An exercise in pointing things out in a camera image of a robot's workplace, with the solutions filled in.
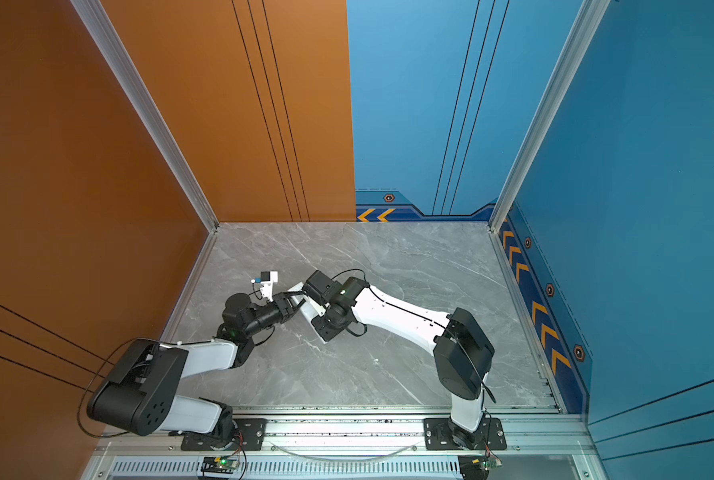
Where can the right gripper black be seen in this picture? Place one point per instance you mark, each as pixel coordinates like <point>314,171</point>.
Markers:
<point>322,331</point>

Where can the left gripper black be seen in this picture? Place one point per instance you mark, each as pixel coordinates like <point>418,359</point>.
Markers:
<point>283,307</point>

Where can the white remote control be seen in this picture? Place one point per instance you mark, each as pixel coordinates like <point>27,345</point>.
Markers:
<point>309,308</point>

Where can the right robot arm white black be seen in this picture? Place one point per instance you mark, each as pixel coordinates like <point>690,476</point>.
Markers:
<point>462,352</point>

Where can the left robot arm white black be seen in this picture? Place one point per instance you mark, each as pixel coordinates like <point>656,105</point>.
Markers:
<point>140,393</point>

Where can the left circuit board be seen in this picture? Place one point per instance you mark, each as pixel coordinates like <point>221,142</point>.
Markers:
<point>220,467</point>

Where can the circuit board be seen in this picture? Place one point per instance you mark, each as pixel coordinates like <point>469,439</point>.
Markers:
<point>220,467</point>
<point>478,467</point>

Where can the right circuit board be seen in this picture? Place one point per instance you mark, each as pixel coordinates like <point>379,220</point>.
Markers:
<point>478,467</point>

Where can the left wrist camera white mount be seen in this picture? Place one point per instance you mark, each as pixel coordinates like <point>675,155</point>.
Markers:
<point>263,285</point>

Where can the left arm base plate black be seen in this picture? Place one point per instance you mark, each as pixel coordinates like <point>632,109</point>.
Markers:
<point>248,433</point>

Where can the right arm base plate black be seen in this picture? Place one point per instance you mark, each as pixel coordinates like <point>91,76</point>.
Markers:
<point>444,434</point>

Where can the white slotted cable duct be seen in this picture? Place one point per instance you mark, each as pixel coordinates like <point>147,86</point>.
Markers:
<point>284,467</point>

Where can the left aluminium corner post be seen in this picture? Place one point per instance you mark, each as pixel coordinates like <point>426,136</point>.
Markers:
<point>99,25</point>

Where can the aluminium corner post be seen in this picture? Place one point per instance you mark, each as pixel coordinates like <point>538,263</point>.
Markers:
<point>583,30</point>
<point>99,25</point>

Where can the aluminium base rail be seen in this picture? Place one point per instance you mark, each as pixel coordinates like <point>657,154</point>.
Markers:
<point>379,432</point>

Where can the right aluminium corner post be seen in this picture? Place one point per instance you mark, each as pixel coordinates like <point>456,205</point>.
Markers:
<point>583,30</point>

